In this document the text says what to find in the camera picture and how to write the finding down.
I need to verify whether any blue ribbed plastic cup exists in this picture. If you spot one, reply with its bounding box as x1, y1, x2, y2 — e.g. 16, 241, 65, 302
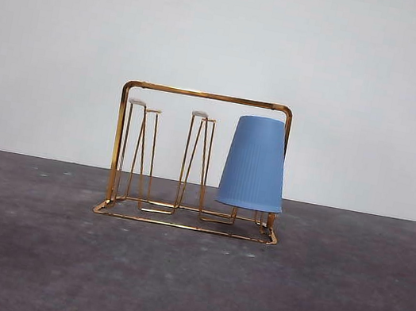
212, 110, 299, 217

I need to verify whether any gold wire cup rack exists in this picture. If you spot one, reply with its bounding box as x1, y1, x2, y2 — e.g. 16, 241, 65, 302
91, 75, 302, 248

